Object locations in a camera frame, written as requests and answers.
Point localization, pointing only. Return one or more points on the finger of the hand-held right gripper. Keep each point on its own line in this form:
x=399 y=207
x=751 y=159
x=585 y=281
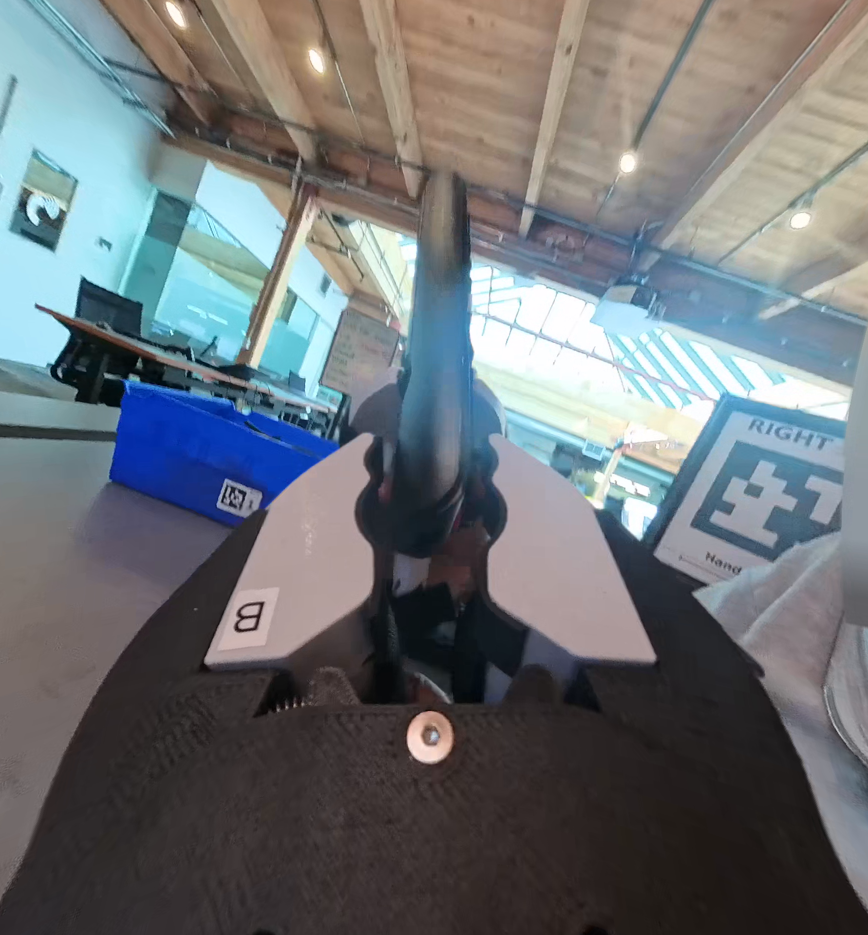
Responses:
x=489 y=409
x=372 y=413

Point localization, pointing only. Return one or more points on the framed black white marker poster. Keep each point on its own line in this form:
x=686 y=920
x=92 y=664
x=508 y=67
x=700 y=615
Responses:
x=763 y=497

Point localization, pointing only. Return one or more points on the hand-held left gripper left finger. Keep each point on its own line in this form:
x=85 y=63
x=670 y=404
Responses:
x=302 y=577

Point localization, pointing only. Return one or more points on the blue plastic bin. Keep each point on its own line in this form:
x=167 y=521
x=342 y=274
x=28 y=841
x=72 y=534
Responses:
x=171 y=453

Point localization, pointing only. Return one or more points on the person's grey hoodie torso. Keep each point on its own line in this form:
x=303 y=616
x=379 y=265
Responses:
x=865 y=730

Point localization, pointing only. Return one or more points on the white ceiling projector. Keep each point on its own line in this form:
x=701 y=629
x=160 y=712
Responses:
x=628 y=303

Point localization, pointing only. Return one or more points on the ceiling spotlight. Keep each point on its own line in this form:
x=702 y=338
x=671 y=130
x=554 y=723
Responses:
x=800 y=218
x=176 y=13
x=316 y=60
x=627 y=162

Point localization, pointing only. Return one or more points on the wooden support post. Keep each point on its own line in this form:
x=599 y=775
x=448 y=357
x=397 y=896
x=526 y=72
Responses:
x=277 y=285

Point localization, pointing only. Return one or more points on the phone icon door sign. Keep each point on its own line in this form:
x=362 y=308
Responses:
x=43 y=201

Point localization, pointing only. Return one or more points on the black remote control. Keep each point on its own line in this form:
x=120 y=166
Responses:
x=434 y=365

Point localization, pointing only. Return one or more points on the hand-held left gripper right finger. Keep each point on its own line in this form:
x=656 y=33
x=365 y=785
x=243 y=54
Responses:
x=565 y=577

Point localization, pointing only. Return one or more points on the whiteboard on stand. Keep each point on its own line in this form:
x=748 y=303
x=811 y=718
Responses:
x=357 y=350

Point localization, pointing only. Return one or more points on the wooden office desk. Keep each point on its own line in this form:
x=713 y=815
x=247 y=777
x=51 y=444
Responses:
x=149 y=350

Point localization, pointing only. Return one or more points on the black office chair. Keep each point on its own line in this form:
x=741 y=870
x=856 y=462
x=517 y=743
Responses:
x=105 y=307

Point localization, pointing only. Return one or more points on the person's right hand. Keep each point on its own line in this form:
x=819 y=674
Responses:
x=463 y=555

